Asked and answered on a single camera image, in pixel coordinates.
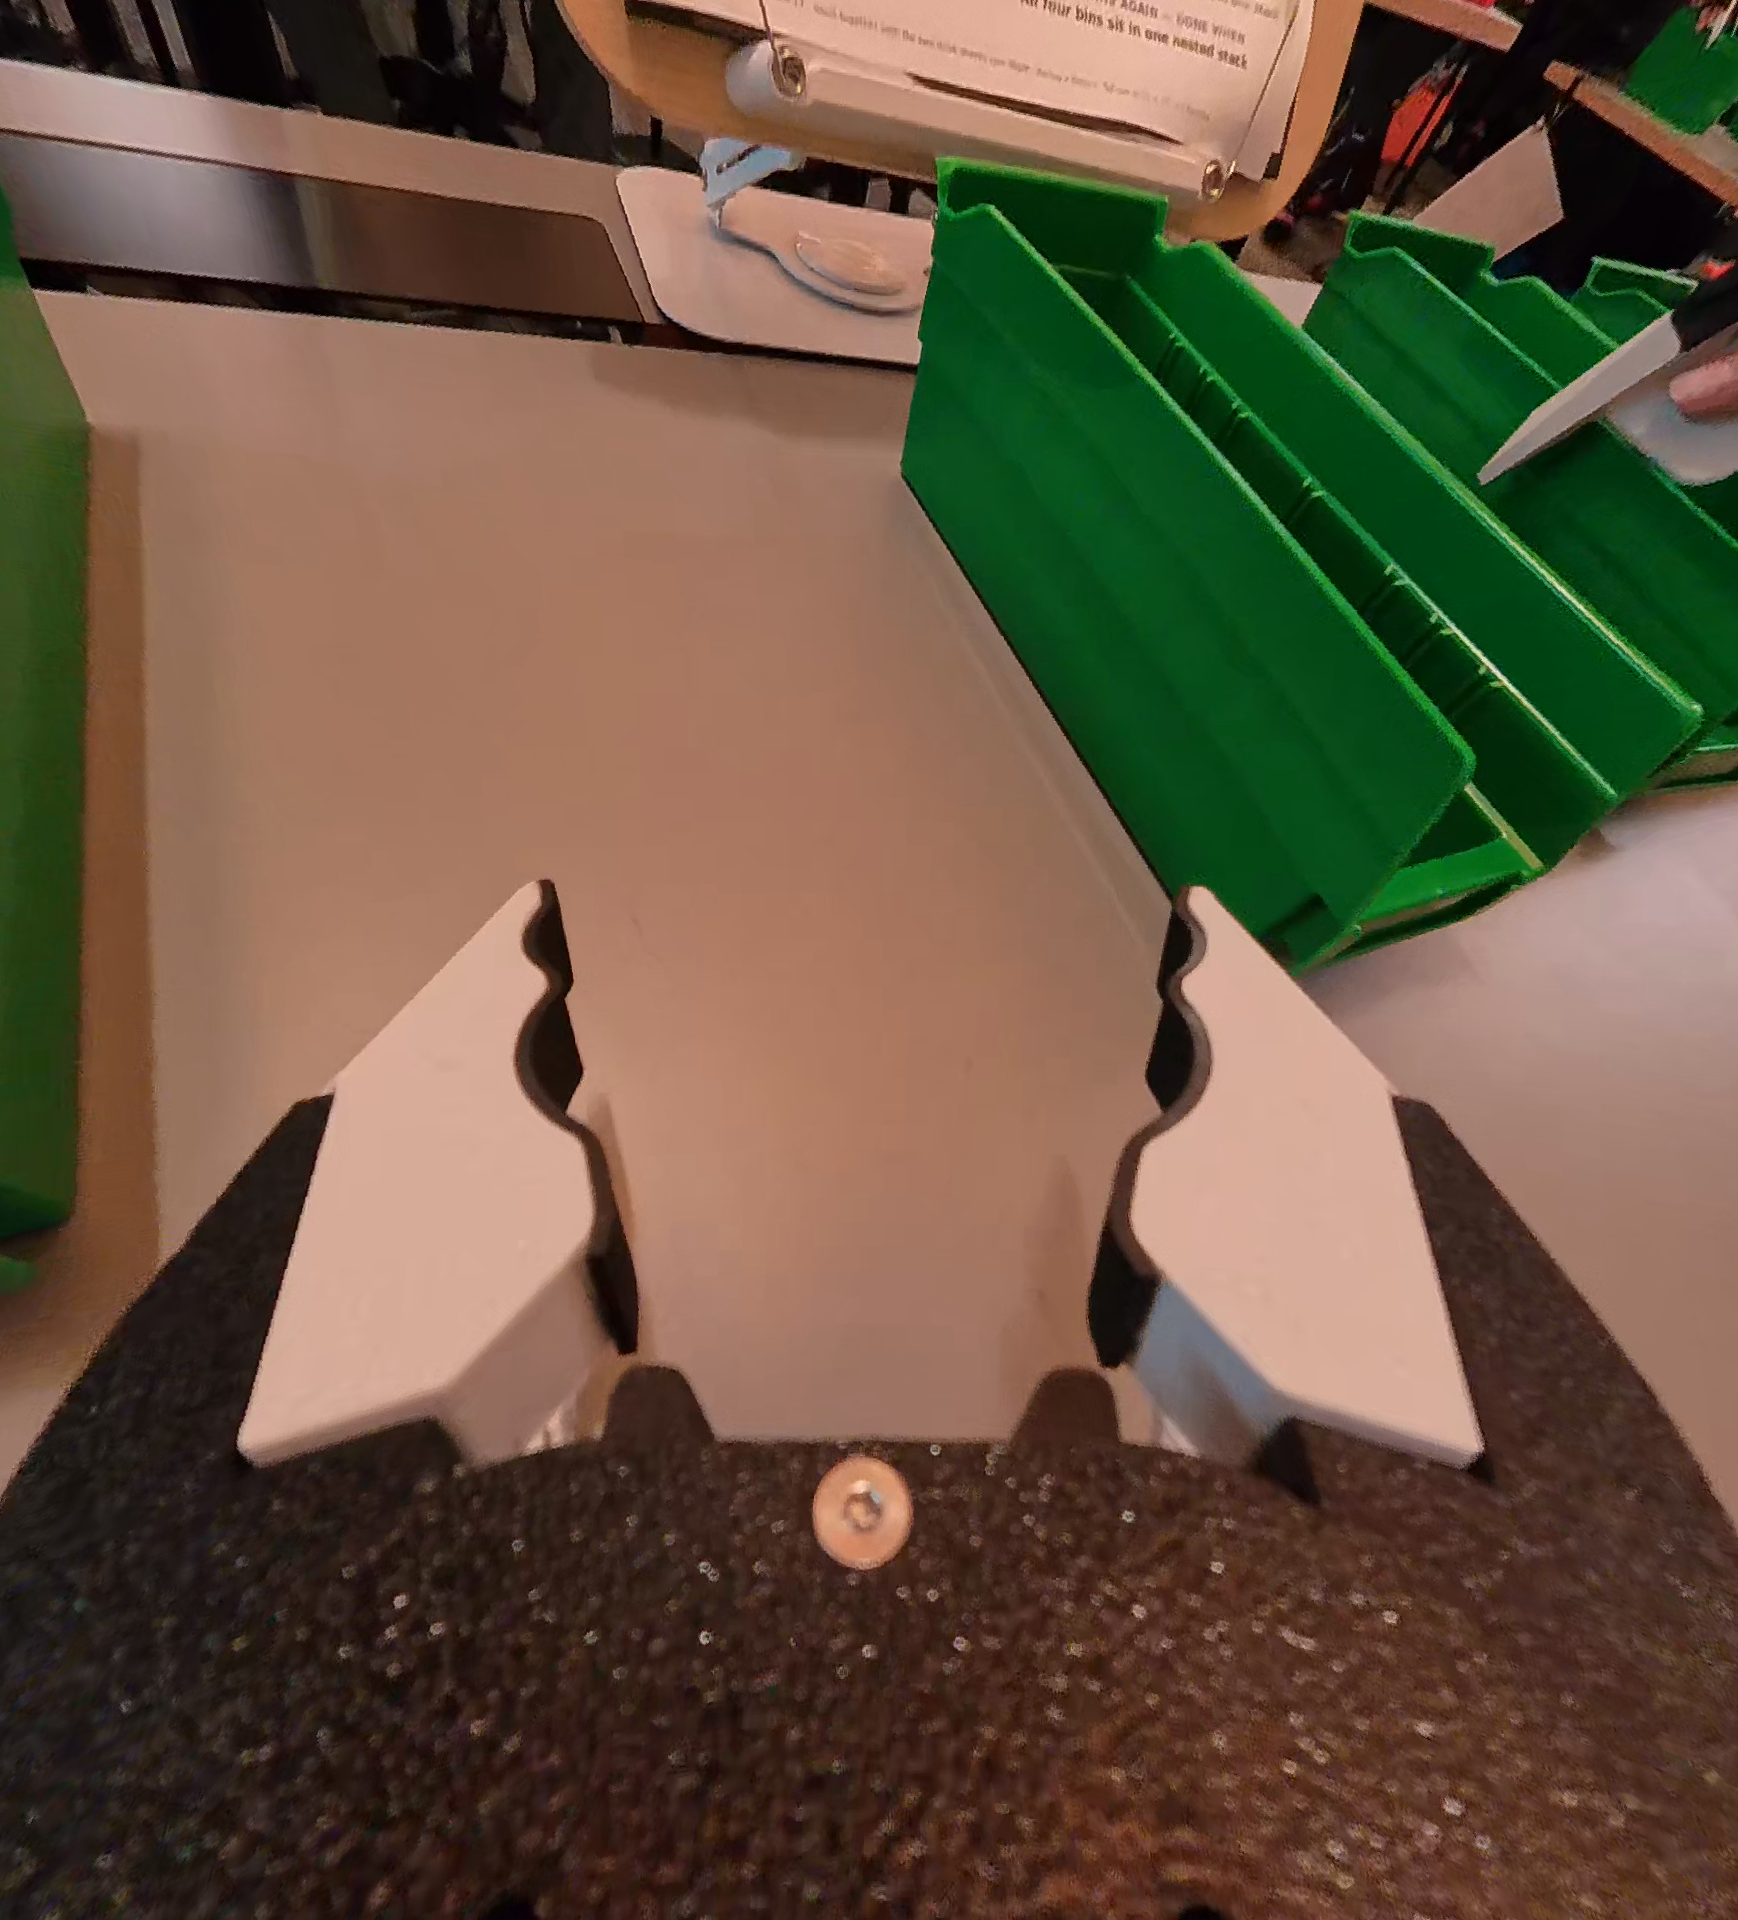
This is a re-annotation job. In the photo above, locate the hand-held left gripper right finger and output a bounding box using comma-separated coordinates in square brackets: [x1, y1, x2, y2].
[1089, 884, 1486, 1476]

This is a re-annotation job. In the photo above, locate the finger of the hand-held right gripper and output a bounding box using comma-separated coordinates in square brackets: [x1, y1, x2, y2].
[1479, 311, 1690, 486]

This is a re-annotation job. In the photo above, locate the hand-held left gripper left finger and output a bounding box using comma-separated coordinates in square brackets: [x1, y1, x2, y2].
[237, 875, 642, 1467]

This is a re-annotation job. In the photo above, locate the grey desk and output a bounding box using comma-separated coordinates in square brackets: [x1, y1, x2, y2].
[0, 42, 1738, 1697]

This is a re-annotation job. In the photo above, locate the orange object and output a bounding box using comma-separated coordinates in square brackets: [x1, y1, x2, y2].
[1388, 57, 1471, 211]

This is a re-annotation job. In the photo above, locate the printed instruction sheet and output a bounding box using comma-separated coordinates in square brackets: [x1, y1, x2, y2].
[624, 0, 1321, 180]

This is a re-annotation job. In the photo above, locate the white clipboard stand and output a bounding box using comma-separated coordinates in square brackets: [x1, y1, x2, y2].
[614, 39, 1241, 370]

